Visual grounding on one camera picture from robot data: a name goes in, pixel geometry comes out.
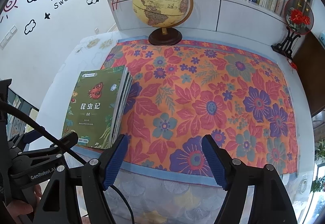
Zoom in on white wall switch panel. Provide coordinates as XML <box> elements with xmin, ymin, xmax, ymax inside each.
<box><xmin>0</xmin><ymin>25</ymin><xmax>18</xmax><ymax>48</ymax></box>

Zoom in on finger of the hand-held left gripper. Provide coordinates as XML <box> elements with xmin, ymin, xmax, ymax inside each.
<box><xmin>9</xmin><ymin>129</ymin><xmax>52</xmax><ymax>150</ymax></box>
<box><xmin>15</xmin><ymin>133</ymin><xmax>79</xmax><ymax>164</ymax></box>

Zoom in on red flower round fan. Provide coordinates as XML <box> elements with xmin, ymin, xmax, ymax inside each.
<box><xmin>283</xmin><ymin>0</ymin><xmax>315</xmax><ymax>35</ymax></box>

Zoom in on brown wooden cabinet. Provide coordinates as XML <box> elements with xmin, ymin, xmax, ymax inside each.
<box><xmin>292</xmin><ymin>32</ymin><xmax>325</xmax><ymax>118</ymax></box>

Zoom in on black cable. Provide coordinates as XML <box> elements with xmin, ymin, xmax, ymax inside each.
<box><xmin>0</xmin><ymin>100</ymin><xmax>89</xmax><ymax>165</ymax></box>
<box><xmin>111</xmin><ymin>184</ymin><xmax>135</xmax><ymax>224</ymax></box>

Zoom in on white bookshelf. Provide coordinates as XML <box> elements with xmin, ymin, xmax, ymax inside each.
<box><xmin>94</xmin><ymin>0</ymin><xmax>315</xmax><ymax>44</ymax></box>

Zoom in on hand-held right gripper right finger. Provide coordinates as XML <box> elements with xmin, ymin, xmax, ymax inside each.
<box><xmin>202</xmin><ymin>134</ymin><xmax>298</xmax><ymax>224</ymax></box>

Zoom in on orange floral mat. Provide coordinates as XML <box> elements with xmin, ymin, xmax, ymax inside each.
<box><xmin>74</xmin><ymin>37</ymin><xmax>299</xmax><ymax>186</ymax></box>

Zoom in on green leafy plant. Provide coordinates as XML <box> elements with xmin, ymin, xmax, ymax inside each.
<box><xmin>311</xmin><ymin>138</ymin><xmax>325</xmax><ymax>193</ymax></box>

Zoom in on person's left hand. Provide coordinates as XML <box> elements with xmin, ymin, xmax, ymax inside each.
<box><xmin>5</xmin><ymin>185</ymin><xmax>43</xmax><ymax>224</ymax></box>

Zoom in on yellow globe on wooden base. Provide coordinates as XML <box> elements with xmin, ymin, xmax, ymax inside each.
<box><xmin>132</xmin><ymin>0</ymin><xmax>194</xmax><ymax>46</ymax></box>

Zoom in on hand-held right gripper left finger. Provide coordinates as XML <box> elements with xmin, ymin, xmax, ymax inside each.
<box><xmin>34</xmin><ymin>134</ymin><xmax>129</xmax><ymax>224</ymax></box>

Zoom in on stack of books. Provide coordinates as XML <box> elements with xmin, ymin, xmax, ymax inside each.
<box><xmin>62</xmin><ymin>65</ymin><xmax>134</xmax><ymax>150</ymax></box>

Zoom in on sun wall sticker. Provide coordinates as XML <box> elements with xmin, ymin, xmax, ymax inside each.
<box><xmin>0</xmin><ymin>0</ymin><xmax>22</xmax><ymax>24</ymax></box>

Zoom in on white leaf print tablecloth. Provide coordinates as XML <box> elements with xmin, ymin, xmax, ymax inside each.
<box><xmin>41</xmin><ymin>31</ymin><xmax>316</xmax><ymax>224</ymax></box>

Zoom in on black fan stand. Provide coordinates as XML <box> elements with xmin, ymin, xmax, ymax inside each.
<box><xmin>271</xmin><ymin>29</ymin><xmax>302</xmax><ymax>61</ymax></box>

